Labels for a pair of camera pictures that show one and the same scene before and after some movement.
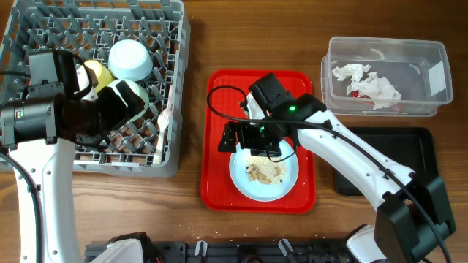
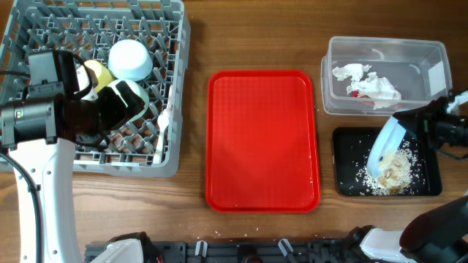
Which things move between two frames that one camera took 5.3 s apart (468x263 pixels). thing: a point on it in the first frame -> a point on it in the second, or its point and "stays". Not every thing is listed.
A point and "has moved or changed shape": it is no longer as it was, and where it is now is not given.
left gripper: (120, 113) stays
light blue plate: (259, 180) -> (387, 139)
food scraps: (262, 169) has moved or changed shape
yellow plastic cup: (104, 76) stays
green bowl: (139, 90) stays
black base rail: (235, 252) stays
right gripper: (229, 134) -> (425, 118)
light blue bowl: (129, 59) stays
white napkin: (377, 89) stays
